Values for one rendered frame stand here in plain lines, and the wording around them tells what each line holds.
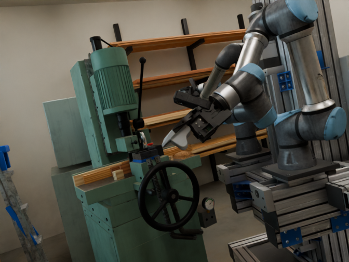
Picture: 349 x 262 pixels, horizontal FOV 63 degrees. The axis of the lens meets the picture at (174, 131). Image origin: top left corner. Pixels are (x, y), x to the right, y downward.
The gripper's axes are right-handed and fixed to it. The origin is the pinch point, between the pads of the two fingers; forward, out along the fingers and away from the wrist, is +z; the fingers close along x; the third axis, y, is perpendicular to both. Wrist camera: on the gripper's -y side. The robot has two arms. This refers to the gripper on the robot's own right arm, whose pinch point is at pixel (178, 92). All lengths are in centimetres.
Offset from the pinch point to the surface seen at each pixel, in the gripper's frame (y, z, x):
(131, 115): 35, -6, -51
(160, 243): 102, -32, -49
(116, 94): 36, -23, -78
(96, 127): 45, 3, -68
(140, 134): 47, -13, -50
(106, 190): 80, -24, -78
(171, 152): 56, -27, -38
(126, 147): 58, -21, -66
